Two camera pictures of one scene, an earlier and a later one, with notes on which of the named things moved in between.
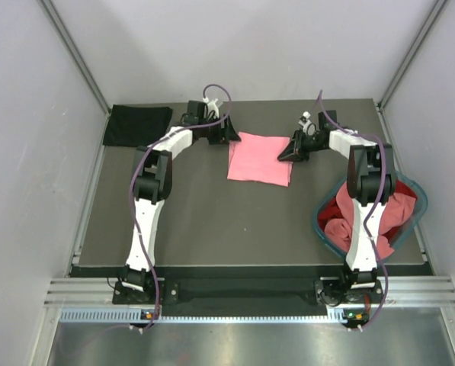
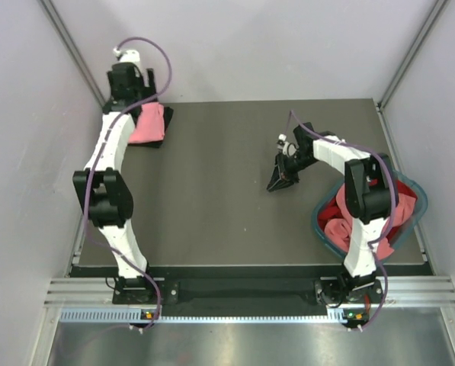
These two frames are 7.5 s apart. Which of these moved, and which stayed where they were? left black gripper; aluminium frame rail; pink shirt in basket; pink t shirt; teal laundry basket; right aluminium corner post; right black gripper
Moved: pink t shirt; left black gripper; right black gripper
Stayed: pink shirt in basket; right aluminium corner post; aluminium frame rail; teal laundry basket
